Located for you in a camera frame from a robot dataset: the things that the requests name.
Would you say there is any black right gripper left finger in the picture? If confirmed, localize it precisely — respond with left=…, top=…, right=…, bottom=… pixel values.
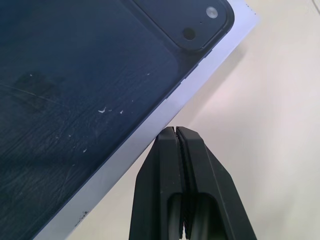
left=128, top=126, right=185, bottom=240

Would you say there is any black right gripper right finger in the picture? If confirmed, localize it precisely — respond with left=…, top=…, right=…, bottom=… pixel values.
left=175, top=126, right=259, bottom=240

